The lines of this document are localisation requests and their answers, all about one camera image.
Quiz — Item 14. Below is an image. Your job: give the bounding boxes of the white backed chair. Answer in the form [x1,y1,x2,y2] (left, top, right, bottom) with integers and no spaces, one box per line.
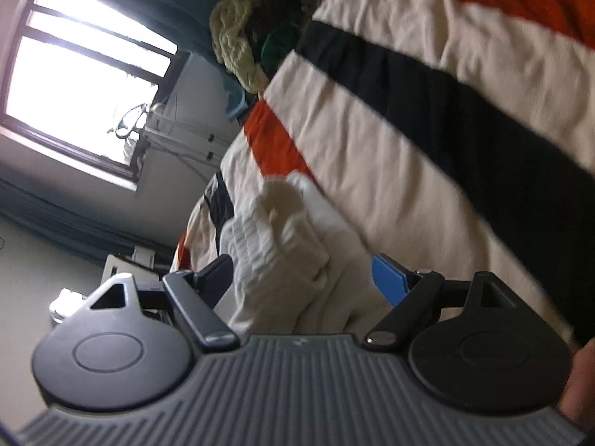
[100,246,170,285]

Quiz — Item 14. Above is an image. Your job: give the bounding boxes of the person right hand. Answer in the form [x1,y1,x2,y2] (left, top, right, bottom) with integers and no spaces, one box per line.
[558,339,595,431]

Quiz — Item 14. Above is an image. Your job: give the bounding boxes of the striped orange black white bedsheet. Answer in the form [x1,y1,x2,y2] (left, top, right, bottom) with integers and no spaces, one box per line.
[173,0,594,344]

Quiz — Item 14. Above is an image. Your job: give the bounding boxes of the dark green garment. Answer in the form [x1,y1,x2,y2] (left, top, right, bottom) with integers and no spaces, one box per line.
[260,23,302,78]

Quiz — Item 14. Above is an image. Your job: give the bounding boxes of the wavy vanity mirror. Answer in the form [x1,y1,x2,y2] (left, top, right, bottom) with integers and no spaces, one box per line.
[48,288,87,324]

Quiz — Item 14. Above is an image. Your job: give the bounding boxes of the dark framed window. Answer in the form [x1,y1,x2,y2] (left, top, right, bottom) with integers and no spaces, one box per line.
[1,0,187,183]

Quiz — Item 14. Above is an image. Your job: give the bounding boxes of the teal left curtain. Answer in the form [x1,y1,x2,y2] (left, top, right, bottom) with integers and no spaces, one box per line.
[1,179,174,267]

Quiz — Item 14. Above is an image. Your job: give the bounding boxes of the yellow knitted blanket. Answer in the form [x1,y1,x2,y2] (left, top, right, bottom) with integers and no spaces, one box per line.
[209,0,269,95]

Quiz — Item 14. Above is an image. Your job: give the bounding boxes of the white zip-up sweatshirt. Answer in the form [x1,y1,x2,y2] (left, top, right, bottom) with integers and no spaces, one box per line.
[215,171,391,338]

